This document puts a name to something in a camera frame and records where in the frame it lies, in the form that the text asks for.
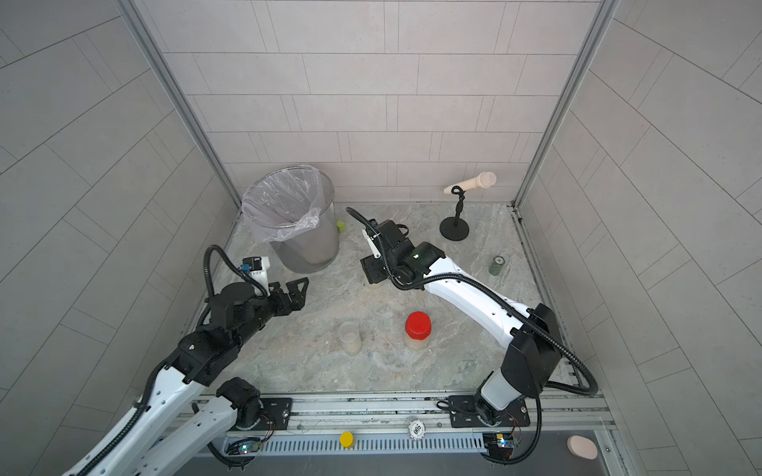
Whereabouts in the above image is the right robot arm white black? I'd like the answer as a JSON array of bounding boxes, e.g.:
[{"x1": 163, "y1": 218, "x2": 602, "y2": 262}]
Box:
[{"x1": 346, "y1": 207, "x2": 599, "y2": 426}]

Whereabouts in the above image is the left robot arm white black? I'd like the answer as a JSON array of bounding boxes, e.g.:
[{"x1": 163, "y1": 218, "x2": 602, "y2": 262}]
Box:
[{"x1": 69, "y1": 245, "x2": 310, "y2": 475}]

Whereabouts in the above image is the clear rice jar open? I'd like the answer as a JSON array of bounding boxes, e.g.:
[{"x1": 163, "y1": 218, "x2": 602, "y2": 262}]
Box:
[{"x1": 337, "y1": 321, "x2": 362, "y2": 356}]

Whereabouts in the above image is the red lidded rice jar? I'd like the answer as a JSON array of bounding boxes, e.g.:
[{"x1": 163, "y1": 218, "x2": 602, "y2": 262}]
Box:
[{"x1": 405, "y1": 311, "x2": 432, "y2": 350}]

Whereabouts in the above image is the grey mesh waste bin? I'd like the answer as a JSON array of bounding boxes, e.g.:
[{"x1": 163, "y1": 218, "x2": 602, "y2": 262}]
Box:
[{"x1": 268, "y1": 203, "x2": 339, "y2": 274}]

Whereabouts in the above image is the black stand with round base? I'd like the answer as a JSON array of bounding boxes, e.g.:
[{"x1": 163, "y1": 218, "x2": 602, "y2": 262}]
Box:
[{"x1": 440, "y1": 186, "x2": 470, "y2": 241}]

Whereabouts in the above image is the clear plastic bin liner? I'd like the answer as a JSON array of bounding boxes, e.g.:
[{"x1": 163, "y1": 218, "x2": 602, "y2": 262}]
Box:
[{"x1": 241, "y1": 165, "x2": 335, "y2": 243}]

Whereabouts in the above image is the left circuit board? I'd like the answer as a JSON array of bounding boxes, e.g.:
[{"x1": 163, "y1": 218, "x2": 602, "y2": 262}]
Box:
[{"x1": 226, "y1": 438, "x2": 262, "y2": 456}]

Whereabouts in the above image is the circuit board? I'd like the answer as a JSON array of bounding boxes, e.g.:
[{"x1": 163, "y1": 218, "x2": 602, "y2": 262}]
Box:
[
  {"x1": 226, "y1": 438, "x2": 262, "y2": 456},
  {"x1": 482, "y1": 434, "x2": 518, "y2": 460}
]

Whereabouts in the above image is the yellow round button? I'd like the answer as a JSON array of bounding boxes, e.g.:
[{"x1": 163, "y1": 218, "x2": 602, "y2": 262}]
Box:
[{"x1": 339, "y1": 432, "x2": 355, "y2": 448}]

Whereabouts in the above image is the right circuit board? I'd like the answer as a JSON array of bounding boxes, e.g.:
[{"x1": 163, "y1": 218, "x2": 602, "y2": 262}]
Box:
[{"x1": 482, "y1": 434, "x2": 518, "y2": 460}]

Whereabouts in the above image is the pink oval pad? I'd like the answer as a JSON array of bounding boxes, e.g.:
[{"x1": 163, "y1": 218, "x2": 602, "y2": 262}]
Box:
[{"x1": 567, "y1": 436, "x2": 599, "y2": 460}]

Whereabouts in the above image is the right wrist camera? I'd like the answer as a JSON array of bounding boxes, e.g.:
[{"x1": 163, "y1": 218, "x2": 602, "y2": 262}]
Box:
[{"x1": 361, "y1": 228, "x2": 381, "y2": 259}]

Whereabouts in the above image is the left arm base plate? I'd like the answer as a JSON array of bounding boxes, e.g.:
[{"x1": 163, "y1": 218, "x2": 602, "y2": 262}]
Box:
[{"x1": 235, "y1": 398, "x2": 293, "y2": 432}]

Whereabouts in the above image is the beige handle on stand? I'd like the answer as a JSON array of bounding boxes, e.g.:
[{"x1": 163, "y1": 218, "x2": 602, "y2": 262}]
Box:
[{"x1": 444, "y1": 172, "x2": 497, "y2": 194}]

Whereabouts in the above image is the aluminium rail frame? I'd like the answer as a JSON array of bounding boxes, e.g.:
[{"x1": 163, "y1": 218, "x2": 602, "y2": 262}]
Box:
[{"x1": 194, "y1": 391, "x2": 615, "y2": 459}]

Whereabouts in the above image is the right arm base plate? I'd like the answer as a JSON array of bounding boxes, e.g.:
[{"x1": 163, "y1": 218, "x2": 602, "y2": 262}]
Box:
[{"x1": 436, "y1": 395, "x2": 531, "y2": 428}]

